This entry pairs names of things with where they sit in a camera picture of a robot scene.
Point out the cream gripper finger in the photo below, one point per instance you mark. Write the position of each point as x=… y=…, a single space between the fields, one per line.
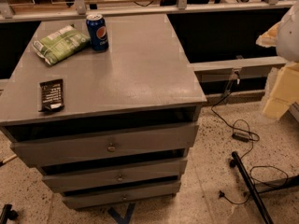
x=284 y=93
x=269 y=38

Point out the blue pepsi can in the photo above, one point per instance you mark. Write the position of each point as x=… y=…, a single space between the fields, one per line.
x=96 y=26

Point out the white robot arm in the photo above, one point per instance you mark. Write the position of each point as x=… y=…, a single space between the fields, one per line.
x=284 y=36

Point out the black metal stand leg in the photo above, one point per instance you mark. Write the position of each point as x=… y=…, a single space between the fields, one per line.
x=255 y=190

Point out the top grey drawer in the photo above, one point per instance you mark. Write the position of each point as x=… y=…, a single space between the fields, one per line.
x=96 y=146

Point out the grey drawer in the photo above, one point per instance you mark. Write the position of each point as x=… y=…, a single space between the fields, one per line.
x=96 y=146
x=109 y=176
x=122 y=195

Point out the grey drawer cabinet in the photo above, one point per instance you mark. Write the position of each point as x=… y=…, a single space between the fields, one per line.
x=142 y=80

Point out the green chip bag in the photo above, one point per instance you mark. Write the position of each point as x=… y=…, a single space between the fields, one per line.
x=60 y=45

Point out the bottom grey drawer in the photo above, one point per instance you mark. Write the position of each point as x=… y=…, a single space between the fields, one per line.
x=122 y=195

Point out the black snack bar wrapper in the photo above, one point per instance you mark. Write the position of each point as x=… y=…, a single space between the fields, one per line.
x=52 y=95

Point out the middle grey drawer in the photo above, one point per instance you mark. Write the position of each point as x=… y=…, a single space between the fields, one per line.
x=109 y=176

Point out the black caster bottom left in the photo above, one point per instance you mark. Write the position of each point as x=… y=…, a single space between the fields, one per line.
x=7 y=214

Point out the grey metal railing frame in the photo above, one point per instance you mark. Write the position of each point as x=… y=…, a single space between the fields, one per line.
x=53 y=10

